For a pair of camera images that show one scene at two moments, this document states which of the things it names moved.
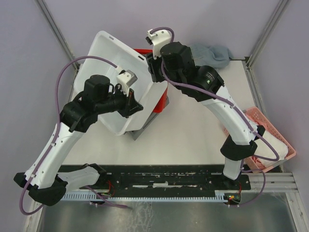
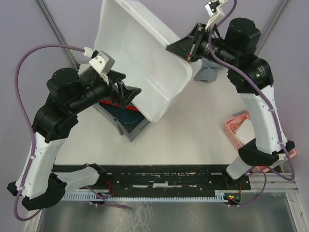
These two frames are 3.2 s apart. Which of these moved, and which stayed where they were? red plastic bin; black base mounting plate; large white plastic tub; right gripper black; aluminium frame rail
Moved: large white plastic tub; red plastic bin; right gripper black
Stayed: black base mounting plate; aluminium frame rail
